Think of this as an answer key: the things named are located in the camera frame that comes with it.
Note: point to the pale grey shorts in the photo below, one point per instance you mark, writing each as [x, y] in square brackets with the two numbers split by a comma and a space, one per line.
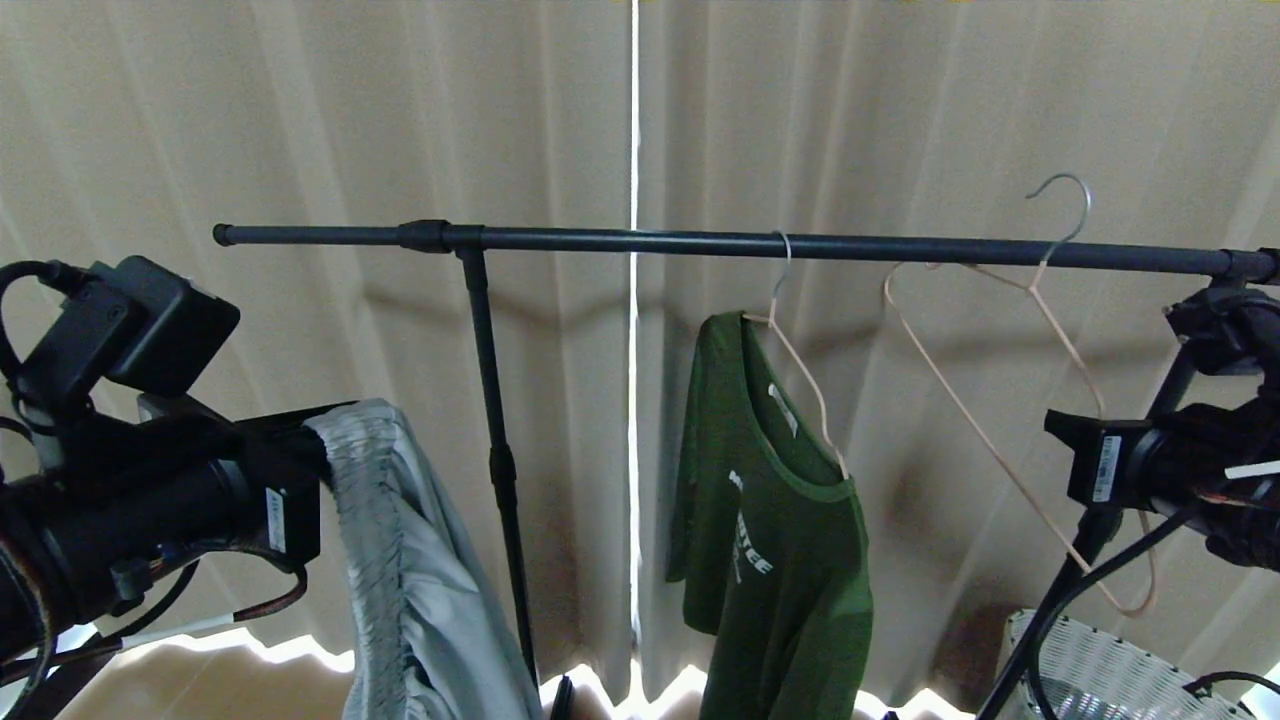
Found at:
[420, 560]

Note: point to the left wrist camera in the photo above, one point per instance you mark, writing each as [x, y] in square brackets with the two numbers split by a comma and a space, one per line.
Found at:
[170, 320]

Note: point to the pink clothes hanger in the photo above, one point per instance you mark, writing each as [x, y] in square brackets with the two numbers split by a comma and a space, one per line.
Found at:
[1062, 345]
[773, 305]

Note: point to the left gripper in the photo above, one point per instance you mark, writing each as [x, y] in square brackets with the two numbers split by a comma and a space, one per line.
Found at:
[180, 510]

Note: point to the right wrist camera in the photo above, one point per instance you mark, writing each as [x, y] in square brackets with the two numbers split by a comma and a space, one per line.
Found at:
[1225, 330]

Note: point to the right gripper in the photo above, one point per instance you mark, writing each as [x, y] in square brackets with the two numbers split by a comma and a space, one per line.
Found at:
[1170, 460]

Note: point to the green printed sleeveless shirt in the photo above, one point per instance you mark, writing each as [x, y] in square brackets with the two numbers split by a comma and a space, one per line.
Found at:
[780, 560]

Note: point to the beige curtain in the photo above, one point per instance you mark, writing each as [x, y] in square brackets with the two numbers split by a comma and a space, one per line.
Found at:
[300, 120]

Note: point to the white laundry basket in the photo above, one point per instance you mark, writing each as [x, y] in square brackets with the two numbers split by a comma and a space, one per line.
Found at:
[1100, 670]

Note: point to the black clothes rack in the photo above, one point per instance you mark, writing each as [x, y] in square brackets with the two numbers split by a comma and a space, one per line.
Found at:
[600, 240]

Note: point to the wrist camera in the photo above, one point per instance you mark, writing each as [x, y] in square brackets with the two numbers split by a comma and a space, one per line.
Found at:
[170, 320]
[1225, 330]

